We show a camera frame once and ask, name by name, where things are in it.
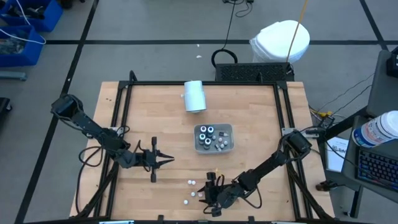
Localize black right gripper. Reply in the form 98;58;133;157
197;172;229;217

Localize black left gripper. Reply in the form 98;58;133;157
141;136;175;183

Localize grey plastic bin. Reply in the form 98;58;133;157
193;123;235;155

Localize white cylindrical lamp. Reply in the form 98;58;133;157
181;80;208;113

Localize black perforated computer case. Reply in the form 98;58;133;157
214;62;295;83

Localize white paper sheet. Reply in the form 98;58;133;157
325;136;349;174

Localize dark grey desk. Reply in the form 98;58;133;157
340;114;398;205

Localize white bagged trash bin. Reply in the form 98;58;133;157
249;19;311;65

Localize black floor object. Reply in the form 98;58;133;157
0;97;13;125

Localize blue storage bin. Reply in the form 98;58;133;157
0;25;44;68
0;0;63;33

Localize grey flat bar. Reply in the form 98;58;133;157
0;71;28;82

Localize black keyboard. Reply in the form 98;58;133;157
356;146;398;191

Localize white wipes canister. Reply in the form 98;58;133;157
351;110;398;149

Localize grey cart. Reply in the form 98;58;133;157
366;49;398;118

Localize black box device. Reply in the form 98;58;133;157
386;46;398;78

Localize black aluminium table frame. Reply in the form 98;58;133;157
74;70;335;224

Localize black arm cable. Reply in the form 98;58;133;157
75;146;105;215

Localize silver metal bracket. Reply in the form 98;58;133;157
281;126;296;138

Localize black floor cable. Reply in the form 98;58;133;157
210;0;239;68

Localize yellow cable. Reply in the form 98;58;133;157
310;108;333;119

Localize white cable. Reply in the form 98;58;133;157
0;0;47;45

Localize yellow cord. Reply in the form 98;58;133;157
285;0;309;63

